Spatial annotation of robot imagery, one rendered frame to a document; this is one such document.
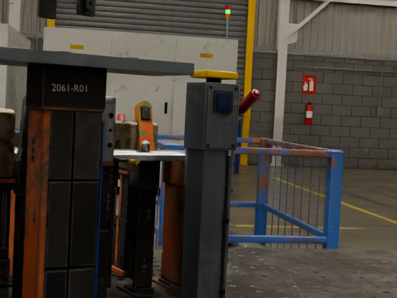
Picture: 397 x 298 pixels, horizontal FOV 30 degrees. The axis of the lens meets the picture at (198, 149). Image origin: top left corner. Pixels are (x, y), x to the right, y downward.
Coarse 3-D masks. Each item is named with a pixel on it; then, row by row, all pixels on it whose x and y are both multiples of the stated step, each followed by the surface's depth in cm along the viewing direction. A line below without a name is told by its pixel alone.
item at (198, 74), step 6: (198, 72) 124; (204, 72) 122; (210, 72) 121; (216, 72) 122; (222, 72) 123; (228, 72) 123; (234, 72) 124; (198, 78) 127; (204, 78) 126; (210, 78) 124; (216, 78) 124; (222, 78) 123; (228, 78) 123; (234, 78) 124
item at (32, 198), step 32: (32, 96) 110; (64, 96) 108; (96, 96) 111; (32, 128) 112; (64, 128) 109; (96, 128) 112; (32, 160) 112; (64, 160) 109; (96, 160) 112; (32, 192) 111; (64, 192) 110; (96, 192) 112; (32, 224) 111; (64, 224) 110; (96, 224) 113; (32, 256) 110; (64, 256) 111; (32, 288) 110; (64, 288) 111
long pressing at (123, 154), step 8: (16, 152) 134; (120, 152) 146; (128, 152) 153; (136, 152) 154; (144, 152) 155; (152, 152) 157; (160, 152) 161; (168, 152) 162; (176, 152) 162; (184, 152) 163; (144, 160) 147; (152, 160) 148; (160, 160) 148; (168, 160) 149; (176, 160) 150; (184, 160) 151
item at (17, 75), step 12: (0, 24) 876; (0, 36) 877; (12, 36) 918; (0, 72) 879; (12, 72) 932; (24, 72) 1054; (0, 84) 880; (12, 84) 937; (24, 84) 1060; (0, 96) 881; (12, 96) 942; (12, 108) 947
